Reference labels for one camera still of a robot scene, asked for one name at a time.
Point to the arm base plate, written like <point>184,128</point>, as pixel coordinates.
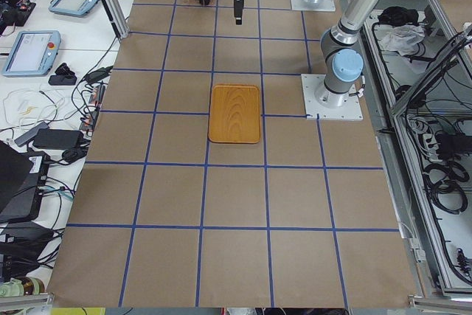
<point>321,104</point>
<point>313,5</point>

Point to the lower teach pendant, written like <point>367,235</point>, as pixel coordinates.
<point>33,53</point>

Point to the black laptop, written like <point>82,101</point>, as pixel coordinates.
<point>22,177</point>

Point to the wooden tray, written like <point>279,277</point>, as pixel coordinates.
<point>234,115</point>

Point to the crumpled white cloth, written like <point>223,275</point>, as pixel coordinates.
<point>405,39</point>

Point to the black power adapter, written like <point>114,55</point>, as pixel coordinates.
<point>57,139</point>

